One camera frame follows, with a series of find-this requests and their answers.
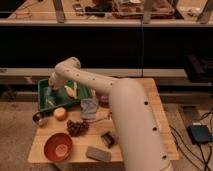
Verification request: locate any green sponge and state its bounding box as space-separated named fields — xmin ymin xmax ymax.
xmin=45 ymin=87 xmax=56 ymax=106

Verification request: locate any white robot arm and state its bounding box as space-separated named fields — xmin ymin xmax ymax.
xmin=49 ymin=57 xmax=173 ymax=171

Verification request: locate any green plastic tray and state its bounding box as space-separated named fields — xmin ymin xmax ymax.
xmin=38 ymin=79 xmax=92 ymax=112

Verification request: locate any yellow round fruit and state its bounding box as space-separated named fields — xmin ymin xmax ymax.
xmin=53 ymin=107 xmax=67 ymax=121

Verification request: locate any blue grey cloth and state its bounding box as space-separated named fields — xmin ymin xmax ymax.
xmin=80 ymin=98 xmax=98 ymax=120

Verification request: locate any metal measuring cup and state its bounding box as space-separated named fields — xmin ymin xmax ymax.
xmin=32 ymin=112 xmax=47 ymax=127

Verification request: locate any purple bowl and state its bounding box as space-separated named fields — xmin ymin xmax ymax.
xmin=96 ymin=94 xmax=109 ymax=104

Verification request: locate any dark grape bunch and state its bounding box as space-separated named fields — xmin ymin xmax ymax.
xmin=67 ymin=120 xmax=89 ymax=137

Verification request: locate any orange bowl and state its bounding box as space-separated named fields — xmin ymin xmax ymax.
xmin=44 ymin=133 xmax=73 ymax=162

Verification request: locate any grey rectangular block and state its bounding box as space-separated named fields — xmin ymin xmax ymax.
xmin=86 ymin=146 xmax=111 ymax=162

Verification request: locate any black foot pedal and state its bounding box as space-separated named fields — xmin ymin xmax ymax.
xmin=187 ymin=125 xmax=212 ymax=144

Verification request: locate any black cable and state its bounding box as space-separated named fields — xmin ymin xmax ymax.
xmin=169 ymin=106 xmax=213 ymax=171

